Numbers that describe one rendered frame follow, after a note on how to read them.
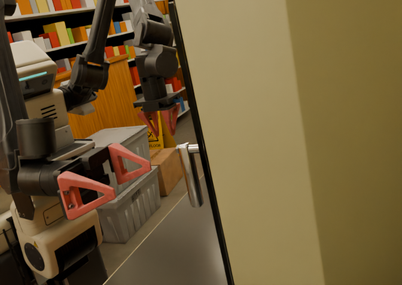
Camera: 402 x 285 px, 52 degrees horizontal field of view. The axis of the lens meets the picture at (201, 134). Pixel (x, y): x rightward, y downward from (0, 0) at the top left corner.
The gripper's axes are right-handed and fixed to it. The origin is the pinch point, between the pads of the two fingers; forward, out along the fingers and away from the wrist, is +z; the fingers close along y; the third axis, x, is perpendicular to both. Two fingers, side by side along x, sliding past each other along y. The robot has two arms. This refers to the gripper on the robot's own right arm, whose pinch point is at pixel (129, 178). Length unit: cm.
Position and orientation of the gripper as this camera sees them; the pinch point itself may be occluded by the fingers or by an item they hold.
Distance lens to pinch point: 61.8
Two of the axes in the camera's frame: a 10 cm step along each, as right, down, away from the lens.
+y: 3.9, -3.2, 8.6
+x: 1.7, 9.5, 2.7
